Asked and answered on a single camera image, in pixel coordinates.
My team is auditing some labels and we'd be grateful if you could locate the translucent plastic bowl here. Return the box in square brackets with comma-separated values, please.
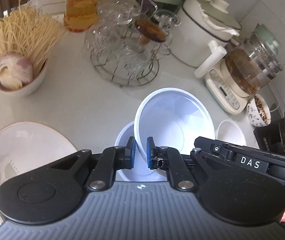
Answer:
[134, 88, 216, 161]
[115, 121, 167, 182]

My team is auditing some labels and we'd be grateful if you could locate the white ceramic bowl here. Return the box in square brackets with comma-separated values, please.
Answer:
[215, 119, 247, 146]

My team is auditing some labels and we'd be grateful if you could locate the white leaf plate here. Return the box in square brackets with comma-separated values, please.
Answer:
[0, 121, 77, 223]

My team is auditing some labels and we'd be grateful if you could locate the cup with tea leaves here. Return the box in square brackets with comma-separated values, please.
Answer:
[246, 93, 271, 127]

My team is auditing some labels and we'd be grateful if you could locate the glass kettle on base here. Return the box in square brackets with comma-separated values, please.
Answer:
[204, 24, 282, 115]

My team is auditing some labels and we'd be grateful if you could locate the bowl with garlic and noodles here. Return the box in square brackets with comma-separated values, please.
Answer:
[0, 54, 47, 96]

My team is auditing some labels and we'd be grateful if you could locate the white electric cooking pot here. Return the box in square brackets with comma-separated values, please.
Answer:
[170, 0, 242, 71]

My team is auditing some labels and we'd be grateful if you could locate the red lid plastic jar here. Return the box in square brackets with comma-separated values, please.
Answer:
[64, 0, 99, 33]

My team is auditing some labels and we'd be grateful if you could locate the wire rack with glass cups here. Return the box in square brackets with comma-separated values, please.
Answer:
[82, 0, 180, 87]

